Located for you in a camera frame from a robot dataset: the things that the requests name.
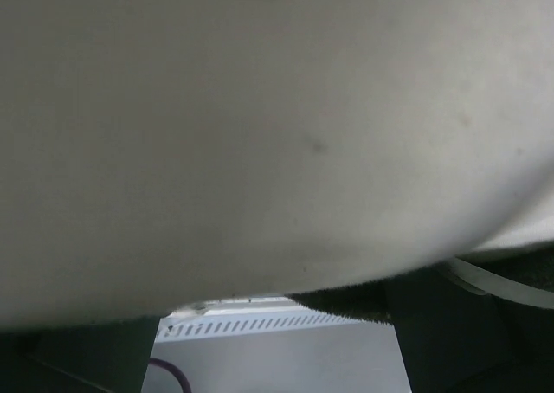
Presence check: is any slotted cable duct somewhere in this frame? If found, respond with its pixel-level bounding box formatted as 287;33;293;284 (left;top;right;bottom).
155;310;359;343

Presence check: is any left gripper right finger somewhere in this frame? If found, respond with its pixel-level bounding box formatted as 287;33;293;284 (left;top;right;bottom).
384;275;553;393

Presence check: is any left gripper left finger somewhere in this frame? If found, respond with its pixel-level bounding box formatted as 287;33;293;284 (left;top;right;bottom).
1;318;159;392

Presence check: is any white pillow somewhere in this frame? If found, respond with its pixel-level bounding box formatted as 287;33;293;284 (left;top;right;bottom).
1;0;553;330

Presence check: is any black pillowcase with beige flowers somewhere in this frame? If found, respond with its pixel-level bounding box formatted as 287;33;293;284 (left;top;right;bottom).
287;244;553;325

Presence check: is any aluminium mounting rail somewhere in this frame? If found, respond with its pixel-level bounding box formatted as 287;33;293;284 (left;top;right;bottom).
167;296;302;319

